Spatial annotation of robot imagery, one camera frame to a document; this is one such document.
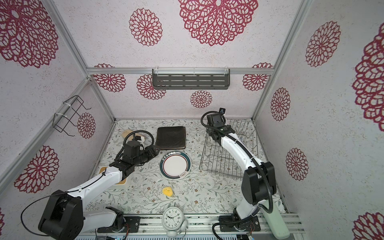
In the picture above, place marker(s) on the yellow small piece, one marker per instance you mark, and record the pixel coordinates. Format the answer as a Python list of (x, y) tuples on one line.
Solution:
[(168, 191)]

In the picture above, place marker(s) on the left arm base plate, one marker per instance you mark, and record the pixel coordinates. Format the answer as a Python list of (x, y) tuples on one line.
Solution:
[(130, 224)]

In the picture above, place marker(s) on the grey wall shelf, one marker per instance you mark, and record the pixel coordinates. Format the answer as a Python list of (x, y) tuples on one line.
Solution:
[(191, 79)]

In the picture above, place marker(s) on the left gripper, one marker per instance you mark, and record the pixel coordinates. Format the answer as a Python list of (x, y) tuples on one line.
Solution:
[(151, 152)]

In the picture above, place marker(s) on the wire dish rack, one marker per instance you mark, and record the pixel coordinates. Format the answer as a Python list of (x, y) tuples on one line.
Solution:
[(228, 158)]

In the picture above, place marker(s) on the white alarm clock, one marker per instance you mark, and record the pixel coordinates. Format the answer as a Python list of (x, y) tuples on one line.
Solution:
[(175, 223)]

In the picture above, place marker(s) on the black wire wall basket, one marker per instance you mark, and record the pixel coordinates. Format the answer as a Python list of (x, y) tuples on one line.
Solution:
[(61, 120)]

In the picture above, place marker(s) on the tan sponge block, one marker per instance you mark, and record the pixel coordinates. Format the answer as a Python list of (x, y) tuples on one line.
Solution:
[(134, 137)]

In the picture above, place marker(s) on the pale green bottle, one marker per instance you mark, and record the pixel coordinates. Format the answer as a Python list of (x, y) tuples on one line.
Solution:
[(276, 223)]

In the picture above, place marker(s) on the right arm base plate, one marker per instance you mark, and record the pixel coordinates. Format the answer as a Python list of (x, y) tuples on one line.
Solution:
[(251, 225)]

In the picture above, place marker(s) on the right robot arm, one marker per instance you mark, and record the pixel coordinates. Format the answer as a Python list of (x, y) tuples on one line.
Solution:
[(259, 181)]

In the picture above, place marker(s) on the white round plate front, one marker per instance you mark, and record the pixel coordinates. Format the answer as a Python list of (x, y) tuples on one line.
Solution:
[(175, 165)]

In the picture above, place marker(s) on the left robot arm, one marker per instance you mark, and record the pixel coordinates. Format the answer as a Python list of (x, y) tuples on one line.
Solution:
[(65, 215)]

